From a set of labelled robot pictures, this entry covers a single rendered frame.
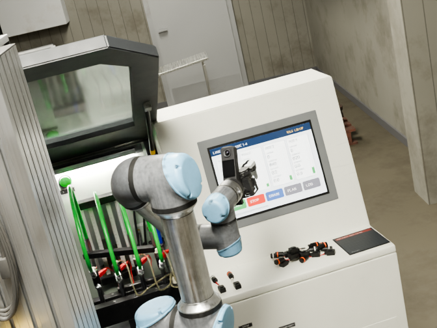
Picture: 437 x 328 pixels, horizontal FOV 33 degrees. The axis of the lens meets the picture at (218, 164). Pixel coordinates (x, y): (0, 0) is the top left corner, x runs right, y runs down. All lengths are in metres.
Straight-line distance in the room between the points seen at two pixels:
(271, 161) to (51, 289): 1.38
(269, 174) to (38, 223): 1.40
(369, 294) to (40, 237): 1.51
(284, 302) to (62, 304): 1.21
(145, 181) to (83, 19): 8.36
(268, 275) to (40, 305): 1.22
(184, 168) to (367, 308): 1.22
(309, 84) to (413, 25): 2.39
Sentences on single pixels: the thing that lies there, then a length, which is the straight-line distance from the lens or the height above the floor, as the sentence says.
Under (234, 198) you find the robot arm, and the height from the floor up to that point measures 1.44.
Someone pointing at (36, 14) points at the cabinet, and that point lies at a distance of 9.80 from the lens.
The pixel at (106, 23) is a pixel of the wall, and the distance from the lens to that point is 10.08.
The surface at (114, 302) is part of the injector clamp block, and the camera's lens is 2.77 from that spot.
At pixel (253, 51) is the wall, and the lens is 10.20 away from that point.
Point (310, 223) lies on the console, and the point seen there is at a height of 1.05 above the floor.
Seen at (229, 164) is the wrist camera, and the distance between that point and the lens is 2.22.
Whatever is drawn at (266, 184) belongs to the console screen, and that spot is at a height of 1.23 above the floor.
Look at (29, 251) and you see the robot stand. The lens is 1.57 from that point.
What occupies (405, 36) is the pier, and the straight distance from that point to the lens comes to 5.15.
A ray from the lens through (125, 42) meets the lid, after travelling 2.10.
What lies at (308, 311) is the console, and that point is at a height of 0.83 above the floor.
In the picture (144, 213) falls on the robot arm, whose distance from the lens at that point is 1.97.
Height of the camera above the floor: 2.18
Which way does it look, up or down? 17 degrees down
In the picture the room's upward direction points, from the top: 13 degrees counter-clockwise
